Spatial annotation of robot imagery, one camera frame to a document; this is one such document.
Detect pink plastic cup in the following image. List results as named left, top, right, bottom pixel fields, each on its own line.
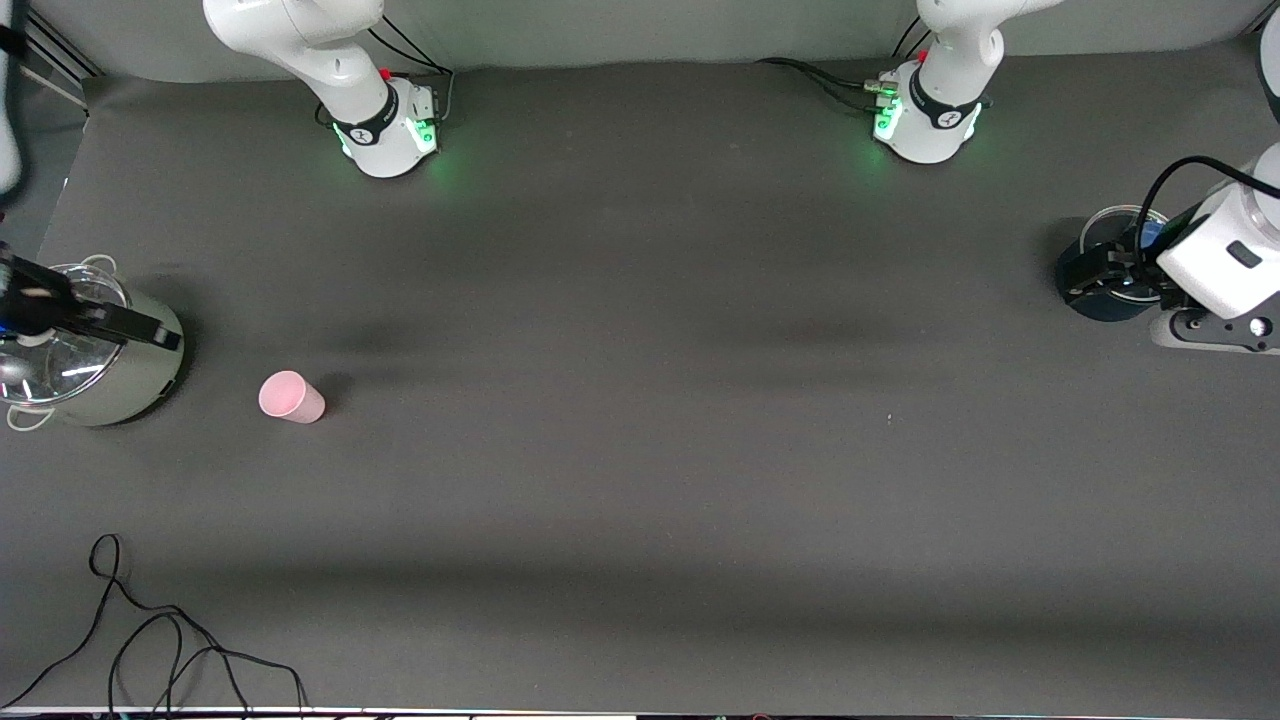
left=258, top=370, right=327, bottom=425

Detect black arm base cables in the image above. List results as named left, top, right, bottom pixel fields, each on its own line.
left=315, top=10, right=458, bottom=129
left=755, top=15, right=936, bottom=113

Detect white cooking pot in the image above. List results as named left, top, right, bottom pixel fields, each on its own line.
left=0, top=255, right=186, bottom=432

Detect aluminium frame profile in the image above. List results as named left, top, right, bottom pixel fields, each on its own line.
left=0, top=0, right=101, bottom=111

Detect dark blue saucepan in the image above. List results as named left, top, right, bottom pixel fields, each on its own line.
left=1055, top=205, right=1171, bottom=323

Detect thin black loose cable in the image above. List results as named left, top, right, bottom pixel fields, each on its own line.
left=0, top=533, right=309, bottom=713

